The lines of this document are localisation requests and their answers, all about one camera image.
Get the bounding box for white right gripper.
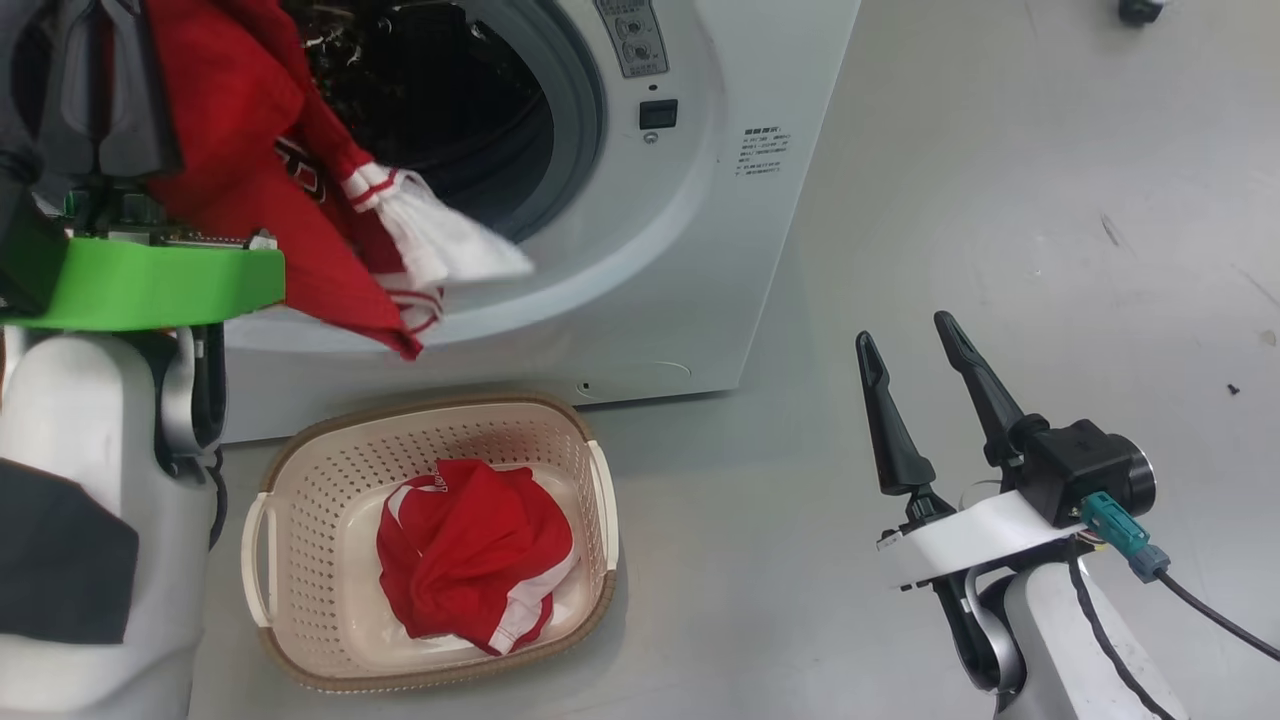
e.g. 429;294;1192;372
855;310;1087;591

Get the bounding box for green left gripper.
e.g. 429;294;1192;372
0;0;286;333

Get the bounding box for red garment white sleeve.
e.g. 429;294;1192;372
145;0;536;361

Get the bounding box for red garment white stripes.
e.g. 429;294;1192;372
375;458;581;657

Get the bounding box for white front-load washing machine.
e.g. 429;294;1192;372
220;0;861;443

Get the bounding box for washing machine drum opening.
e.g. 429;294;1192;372
290;0;557;216

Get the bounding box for grey rubber door gasket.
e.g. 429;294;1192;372
440;0;608;243

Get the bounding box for cream perforated laundry basket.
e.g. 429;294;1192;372
240;395;621;693

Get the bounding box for printed text notice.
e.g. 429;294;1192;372
735;127;794;179

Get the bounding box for grey pictogram warning sticker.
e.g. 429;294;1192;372
595;0;669;79

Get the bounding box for black cable teal connector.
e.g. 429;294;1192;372
1080;490;1280;663

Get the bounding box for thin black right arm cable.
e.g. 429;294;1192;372
1063;545;1179;720

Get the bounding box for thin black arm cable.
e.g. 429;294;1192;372
200;322;231;551
1063;545;1179;720

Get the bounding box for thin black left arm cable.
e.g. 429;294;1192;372
200;322;231;551

